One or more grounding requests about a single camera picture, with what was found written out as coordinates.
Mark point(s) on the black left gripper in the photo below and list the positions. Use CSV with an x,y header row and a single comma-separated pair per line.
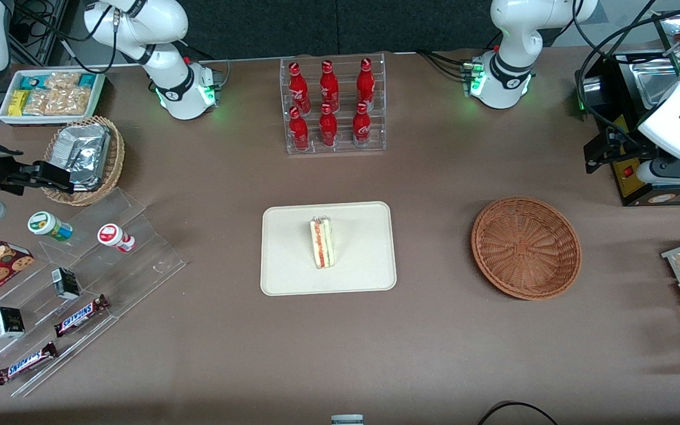
x,y
628,147

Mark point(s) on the triangular sandwich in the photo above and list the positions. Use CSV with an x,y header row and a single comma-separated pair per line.
x,y
322,242

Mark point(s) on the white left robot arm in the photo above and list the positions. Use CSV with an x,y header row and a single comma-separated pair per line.
x,y
508,41

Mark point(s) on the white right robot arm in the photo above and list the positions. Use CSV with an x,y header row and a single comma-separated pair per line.
x,y
166,65

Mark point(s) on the light wicker basket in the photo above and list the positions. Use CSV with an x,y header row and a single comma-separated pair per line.
x,y
117,153

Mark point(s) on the brown wicker basket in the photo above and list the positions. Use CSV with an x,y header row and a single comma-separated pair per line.
x,y
526,248

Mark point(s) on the cream plastic tray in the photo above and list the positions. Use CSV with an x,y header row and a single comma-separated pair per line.
x,y
363,254

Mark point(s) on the silver foil packet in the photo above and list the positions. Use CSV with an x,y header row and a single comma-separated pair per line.
x,y
83,153

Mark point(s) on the green lidded cup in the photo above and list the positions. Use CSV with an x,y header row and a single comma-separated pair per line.
x,y
48,225

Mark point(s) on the black food warmer case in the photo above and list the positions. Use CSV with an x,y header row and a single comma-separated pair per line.
x,y
632,192

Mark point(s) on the white rectangular snack bin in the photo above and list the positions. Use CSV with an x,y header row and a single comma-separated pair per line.
x,y
6,115

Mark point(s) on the clear bag of crackers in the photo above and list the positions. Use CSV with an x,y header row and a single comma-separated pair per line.
x,y
68,101
62,79
37,103

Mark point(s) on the yellow snack bar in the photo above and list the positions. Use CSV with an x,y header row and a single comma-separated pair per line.
x,y
19,103

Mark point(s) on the steel warmer pan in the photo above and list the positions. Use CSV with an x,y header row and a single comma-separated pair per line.
x,y
656,82

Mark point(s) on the red lidded cup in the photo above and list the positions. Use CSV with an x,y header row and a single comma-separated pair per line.
x,y
114,236

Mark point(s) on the teal snack packet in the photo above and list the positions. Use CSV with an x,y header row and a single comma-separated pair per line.
x,y
32,82
87,80

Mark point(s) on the small black carton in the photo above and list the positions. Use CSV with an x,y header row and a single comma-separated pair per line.
x,y
66,284
8,322

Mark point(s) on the clear acrylic stepped display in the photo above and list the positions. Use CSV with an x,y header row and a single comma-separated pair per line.
x,y
139,265

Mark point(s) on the brown Snickers bar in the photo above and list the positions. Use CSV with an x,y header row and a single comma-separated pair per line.
x,y
80,316
26,363

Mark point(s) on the red cola bottle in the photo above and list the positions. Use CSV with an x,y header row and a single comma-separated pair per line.
x,y
299,91
328,130
329,88
362,128
299,133
366,85

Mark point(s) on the clear acrylic bottle rack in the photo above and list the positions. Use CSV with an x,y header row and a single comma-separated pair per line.
x,y
343,149

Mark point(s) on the grey device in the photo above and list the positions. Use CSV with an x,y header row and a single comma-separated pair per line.
x,y
347,420

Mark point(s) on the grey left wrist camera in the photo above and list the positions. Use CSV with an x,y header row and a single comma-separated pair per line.
x,y
667,171

